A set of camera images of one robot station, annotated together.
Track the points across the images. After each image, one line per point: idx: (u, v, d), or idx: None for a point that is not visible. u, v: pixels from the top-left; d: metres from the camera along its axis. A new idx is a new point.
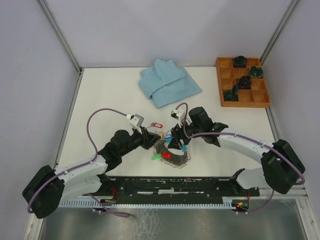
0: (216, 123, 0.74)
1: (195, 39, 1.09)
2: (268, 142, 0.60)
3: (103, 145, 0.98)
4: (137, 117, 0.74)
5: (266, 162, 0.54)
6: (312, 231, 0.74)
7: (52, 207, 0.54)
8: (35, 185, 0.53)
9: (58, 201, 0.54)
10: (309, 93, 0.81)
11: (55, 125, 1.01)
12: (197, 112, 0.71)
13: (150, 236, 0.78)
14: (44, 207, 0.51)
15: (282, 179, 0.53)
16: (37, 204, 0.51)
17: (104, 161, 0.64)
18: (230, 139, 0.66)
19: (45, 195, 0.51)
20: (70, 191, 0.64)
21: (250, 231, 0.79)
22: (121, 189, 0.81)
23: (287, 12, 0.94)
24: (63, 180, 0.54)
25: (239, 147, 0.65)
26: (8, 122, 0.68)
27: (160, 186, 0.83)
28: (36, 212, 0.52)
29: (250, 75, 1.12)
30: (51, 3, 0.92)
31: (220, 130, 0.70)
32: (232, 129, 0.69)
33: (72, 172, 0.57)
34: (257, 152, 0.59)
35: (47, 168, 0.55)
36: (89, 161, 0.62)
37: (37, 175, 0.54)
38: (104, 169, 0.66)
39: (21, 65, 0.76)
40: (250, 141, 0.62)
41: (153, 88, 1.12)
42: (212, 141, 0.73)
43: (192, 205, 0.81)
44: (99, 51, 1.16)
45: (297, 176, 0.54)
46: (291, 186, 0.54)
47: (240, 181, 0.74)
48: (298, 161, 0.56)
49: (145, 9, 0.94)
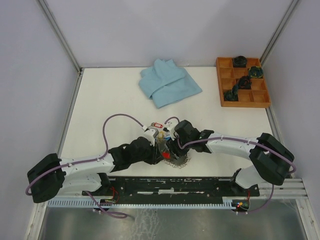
0: (201, 131, 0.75)
1: (195, 39, 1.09)
2: (252, 138, 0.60)
3: (104, 144, 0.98)
4: (153, 128, 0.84)
5: (255, 158, 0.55)
6: (312, 231, 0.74)
7: (49, 196, 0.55)
8: (39, 169, 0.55)
9: (56, 192, 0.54)
10: (309, 93, 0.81)
11: (55, 125, 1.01)
12: (181, 126, 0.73)
13: (150, 236, 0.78)
14: (41, 195, 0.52)
15: (274, 172, 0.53)
16: (36, 189, 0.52)
17: (111, 162, 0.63)
18: (218, 143, 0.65)
19: (46, 184, 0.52)
20: (71, 184, 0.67)
21: (250, 231, 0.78)
22: (121, 189, 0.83)
23: (287, 12, 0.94)
24: (65, 172, 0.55)
25: (228, 149, 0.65)
26: (8, 121, 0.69)
27: (160, 186, 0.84)
28: (33, 197, 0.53)
29: (250, 75, 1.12)
30: (52, 3, 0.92)
31: (207, 137, 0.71)
32: (218, 133, 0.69)
33: (76, 166, 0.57)
34: (244, 150, 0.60)
35: (54, 156, 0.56)
36: (97, 158, 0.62)
37: (43, 160, 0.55)
38: (110, 170, 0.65)
39: (21, 65, 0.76)
40: (237, 141, 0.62)
41: (153, 88, 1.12)
42: (203, 149, 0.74)
43: (192, 205, 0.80)
44: (99, 51, 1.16)
45: (289, 164, 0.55)
46: (285, 176, 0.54)
47: (239, 181, 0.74)
48: (286, 149, 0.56)
49: (145, 9, 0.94)
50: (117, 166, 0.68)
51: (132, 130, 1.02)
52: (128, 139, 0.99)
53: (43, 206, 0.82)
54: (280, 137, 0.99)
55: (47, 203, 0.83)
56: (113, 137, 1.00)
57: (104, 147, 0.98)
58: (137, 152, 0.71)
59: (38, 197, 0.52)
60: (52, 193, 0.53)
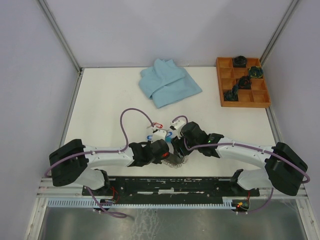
0: (210, 134, 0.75)
1: (195, 40, 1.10)
2: (267, 148, 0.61)
3: (106, 143, 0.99)
4: (164, 130, 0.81)
5: (271, 169, 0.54)
6: (312, 231, 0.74)
7: (67, 181, 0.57)
8: (62, 153, 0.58)
9: (75, 178, 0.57)
10: (309, 92, 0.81)
11: (55, 125, 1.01)
12: (189, 128, 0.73)
13: (150, 236, 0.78)
14: (61, 178, 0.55)
15: (290, 183, 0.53)
16: (57, 172, 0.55)
17: (131, 156, 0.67)
18: (229, 149, 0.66)
19: (67, 167, 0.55)
20: (84, 174, 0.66)
21: (250, 231, 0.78)
22: (121, 189, 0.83)
23: (287, 12, 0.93)
24: (87, 159, 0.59)
25: (239, 155, 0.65)
26: (8, 121, 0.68)
27: (160, 186, 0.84)
28: (53, 179, 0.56)
29: (250, 75, 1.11)
30: (52, 3, 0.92)
31: (216, 142, 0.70)
32: (228, 138, 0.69)
33: (98, 155, 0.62)
34: (259, 159, 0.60)
35: (78, 142, 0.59)
36: (118, 150, 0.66)
37: (68, 145, 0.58)
38: (127, 164, 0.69)
39: (20, 65, 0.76)
40: (250, 149, 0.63)
41: (153, 88, 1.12)
42: (211, 153, 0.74)
43: (192, 205, 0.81)
44: (99, 51, 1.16)
45: (301, 176, 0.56)
46: (299, 186, 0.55)
47: (241, 183, 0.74)
48: (299, 160, 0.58)
49: (145, 9, 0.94)
50: (136, 161, 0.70)
51: (133, 130, 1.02)
52: (129, 140, 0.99)
53: (43, 206, 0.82)
54: (280, 137, 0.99)
55: (47, 203, 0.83)
56: (113, 137, 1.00)
57: (109, 142, 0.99)
58: (158, 152, 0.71)
59: (58, 180, 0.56)
60: (71, 178, 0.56)
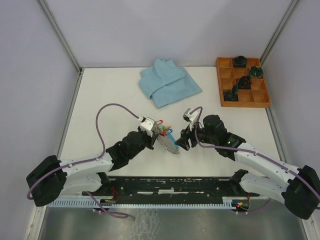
0: (230, 134, 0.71)
1: (195, 40, 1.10)
2: (293, 168, 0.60)
3: (106, 143, 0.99)
4: (151, 121, 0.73)
5: (292, 191, 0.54)
6: (312, 231, 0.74)
7: (50, 198, 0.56)
8: (39, 173, 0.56)
9: (57, 194, 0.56)
10: (310, 92, 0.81)
11: (55, 125, 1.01)
12: (214, 123, 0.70)
13: (150, 236, 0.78)
14: (43, 197, 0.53)
15: (306, 207, 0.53)
16: (37, 192, 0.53)
17: (110, 160, 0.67)
18: (249, 157, 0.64)
19: (47, 185, 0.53)
20: (71, 185, 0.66)
21: (250, 231, 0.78)
22: (121, 189, 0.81)
23: (287, 12, 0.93)
24: (66, 172, 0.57)
25: (258, 166, 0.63)
26: (8, 122, 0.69)
27: (160, 186, 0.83)
28: (34, 200, 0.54)
29: (250, 75, 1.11)
30: (52, 3, 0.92)
31: (236, 144, 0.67)
32: (249, 144, 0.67)
33: (76, 167, 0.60)
34: (281, 177, 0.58)
35: (53, 158, 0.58)
36: (95, 158, 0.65)
37: (43, 163, 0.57)
38: (109, 169, 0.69)
39: (20, 66, 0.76)
40: (274, 165, 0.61)
41: (153, 88, 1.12)
42: (228, 154, 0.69)
43: (192, 205, 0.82)
44: (99, 51, 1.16)
45: (318, 202, 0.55)
46: (313, 211, 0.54)
47: (245, 186, 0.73)
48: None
49: (145, 9, 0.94)
50: (116, 164, 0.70)
51: (132, 130, 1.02)
52: None
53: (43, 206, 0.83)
54: (280, 137, 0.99)
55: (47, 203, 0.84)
56: (113, 137, 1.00)
57: (109, 142, 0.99)
58: (131, 147, 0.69)
59: (40, 200, 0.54)
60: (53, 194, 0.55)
